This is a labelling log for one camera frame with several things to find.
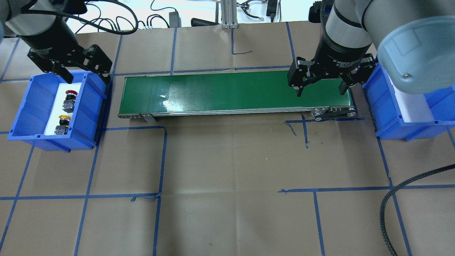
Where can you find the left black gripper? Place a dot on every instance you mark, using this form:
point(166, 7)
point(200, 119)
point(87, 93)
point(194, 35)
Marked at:
point(52, 42)

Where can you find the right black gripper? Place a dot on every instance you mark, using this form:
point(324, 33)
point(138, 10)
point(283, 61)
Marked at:
point(337, 56)

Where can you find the yellow mushroom push button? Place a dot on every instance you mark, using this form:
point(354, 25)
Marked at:
point(63, 127)

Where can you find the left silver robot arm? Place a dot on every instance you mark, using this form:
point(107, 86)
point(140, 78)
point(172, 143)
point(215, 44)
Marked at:
point(29, 17)

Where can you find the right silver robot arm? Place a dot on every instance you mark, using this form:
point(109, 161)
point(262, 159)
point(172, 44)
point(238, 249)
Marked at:
point(412, 39)

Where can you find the red mushroom push button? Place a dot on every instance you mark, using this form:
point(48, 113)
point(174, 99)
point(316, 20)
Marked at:
point(68, 105)

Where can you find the left blue plastic bin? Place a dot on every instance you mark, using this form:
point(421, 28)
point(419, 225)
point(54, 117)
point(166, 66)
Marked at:
point(35, 108)

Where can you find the blue plastic bin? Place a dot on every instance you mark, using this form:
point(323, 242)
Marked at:
point(35, 108)
point(387, 115)

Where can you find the white foam pad left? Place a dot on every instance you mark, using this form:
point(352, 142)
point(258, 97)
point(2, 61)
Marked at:
point(57, 107)

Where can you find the white foam pad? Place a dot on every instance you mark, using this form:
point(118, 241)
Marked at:
point(413, 107)
point(57, 107)

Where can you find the green conveyor belt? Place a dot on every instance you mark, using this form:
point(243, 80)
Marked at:
point(151, 97)

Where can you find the right blue plastic bin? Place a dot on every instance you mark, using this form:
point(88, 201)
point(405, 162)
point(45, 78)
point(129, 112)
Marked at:
point(387, 115)

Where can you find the white foam pad right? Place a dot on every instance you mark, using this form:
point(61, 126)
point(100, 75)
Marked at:
point(413, 107)

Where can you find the black power adapter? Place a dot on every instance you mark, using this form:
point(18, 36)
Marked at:
point(174, 20)

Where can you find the aluminium frame post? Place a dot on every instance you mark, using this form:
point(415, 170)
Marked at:
point(229, 14)

